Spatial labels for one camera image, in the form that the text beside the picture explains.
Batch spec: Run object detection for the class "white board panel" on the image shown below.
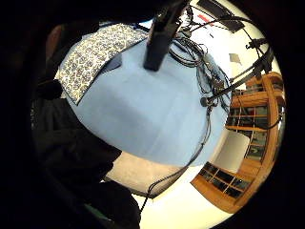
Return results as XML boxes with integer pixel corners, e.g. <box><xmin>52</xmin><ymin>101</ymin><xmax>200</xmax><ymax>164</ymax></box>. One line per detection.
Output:
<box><xmin>210</xmin><ymin>129</ymin><xmax>252</xmax><ymax>176</ymax></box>

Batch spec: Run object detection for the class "the person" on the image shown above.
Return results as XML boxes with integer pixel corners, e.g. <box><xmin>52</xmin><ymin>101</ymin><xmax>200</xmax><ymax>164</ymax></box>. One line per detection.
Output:
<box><xmin>30</xmin><ymin>19</ymin><xmax>142</xmax><ymax>229</ymax></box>

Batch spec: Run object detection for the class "blue white patterned cloth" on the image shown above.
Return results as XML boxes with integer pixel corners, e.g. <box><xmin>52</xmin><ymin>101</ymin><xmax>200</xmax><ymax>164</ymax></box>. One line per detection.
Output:
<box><xmin>54</xmin><ymin>22</ymin><xmax>150</xmax><ymax>107</ymax></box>

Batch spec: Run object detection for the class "black tripod stand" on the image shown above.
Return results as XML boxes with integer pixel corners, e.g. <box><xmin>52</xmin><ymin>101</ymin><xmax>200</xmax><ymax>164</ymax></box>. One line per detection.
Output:
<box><xmin>199</xmin><ymin>27</ymin><xmax>275</xmax><ymax>109</ymax></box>

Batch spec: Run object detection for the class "light blue tablecloth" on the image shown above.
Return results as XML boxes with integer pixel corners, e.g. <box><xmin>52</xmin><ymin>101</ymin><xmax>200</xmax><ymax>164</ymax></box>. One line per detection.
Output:
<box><xmin>65</xmin><ymin>37</ymin><xmax>233</xmax><ymax>168</ymax></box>

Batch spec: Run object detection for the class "wooden glass-door cabinet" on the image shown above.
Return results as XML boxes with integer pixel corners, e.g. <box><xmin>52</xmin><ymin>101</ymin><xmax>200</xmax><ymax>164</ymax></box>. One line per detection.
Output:
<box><xmin>190</xmin><ymin>71</ymin><xmax>286</xmax><ymax>215</ymax></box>

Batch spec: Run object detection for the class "bundle of black cables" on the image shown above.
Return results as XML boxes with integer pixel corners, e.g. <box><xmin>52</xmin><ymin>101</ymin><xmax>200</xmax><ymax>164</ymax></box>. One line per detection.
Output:
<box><xmin>168</xmin><ymin>4</ymin><xmax>233</xmax><ymax>113</ymax></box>

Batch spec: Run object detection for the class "long black cable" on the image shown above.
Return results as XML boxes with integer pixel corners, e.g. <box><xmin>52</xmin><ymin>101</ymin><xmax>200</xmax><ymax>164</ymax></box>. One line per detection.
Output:
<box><xmin>138</xmin><ymin>104</ymin><xmax>214</xmax><ymax>215</ymax></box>

